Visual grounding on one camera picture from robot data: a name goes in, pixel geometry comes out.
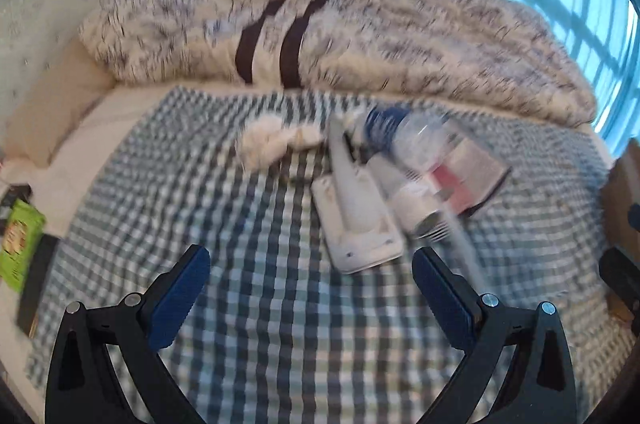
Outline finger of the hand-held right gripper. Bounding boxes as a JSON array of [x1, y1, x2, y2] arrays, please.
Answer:
[[598, 248, 640, 305]]

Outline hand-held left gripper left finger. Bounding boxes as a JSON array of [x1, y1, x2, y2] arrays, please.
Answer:
[[45, 245, 212, 424]]

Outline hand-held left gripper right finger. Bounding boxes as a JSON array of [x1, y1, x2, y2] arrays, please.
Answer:
[[411, 248, 576, 424]]

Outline pink rose tin box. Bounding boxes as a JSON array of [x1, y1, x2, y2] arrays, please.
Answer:
[[425, 134, 512, 217]]

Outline white tissue wad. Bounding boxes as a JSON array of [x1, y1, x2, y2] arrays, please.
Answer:
[[290, 126, 325, 149], [239, 116, 296, 169]]

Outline white cylindrical container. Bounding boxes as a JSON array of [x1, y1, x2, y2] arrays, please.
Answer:
[[390, 181, 451, 239]]

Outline blue white checkered cloth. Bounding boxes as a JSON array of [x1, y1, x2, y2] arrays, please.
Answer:
[[25, 86, 640, 424]]

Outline white handheld device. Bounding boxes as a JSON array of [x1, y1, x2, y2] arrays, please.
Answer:
[[311, 114, 405, 275]]

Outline black notebook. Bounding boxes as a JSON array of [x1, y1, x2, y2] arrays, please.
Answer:
[[15, 234, 61, 337]]

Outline green snack packet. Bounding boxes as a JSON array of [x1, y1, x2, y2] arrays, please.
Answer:
[[0, 199, 47, 292]]

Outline clear plastic bottle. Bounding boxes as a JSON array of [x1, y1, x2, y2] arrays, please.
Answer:
[[350, 104, 453, 172]]

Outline small black device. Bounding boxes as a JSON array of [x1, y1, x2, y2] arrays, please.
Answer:
[[0, 184, 33, 211]]

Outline beige pillow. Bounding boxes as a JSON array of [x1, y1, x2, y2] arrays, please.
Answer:
[[5, 38, 116, 167]]

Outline patterned striped duvet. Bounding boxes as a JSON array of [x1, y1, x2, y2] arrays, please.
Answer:
[[80, 0, 598, 127]]

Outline sheer window curtain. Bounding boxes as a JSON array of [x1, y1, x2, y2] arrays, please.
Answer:
[[507, 0, 640, 149]]

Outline white lace pillow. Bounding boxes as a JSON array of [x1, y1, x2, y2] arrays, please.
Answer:
[[0, 0, 101, 104]]

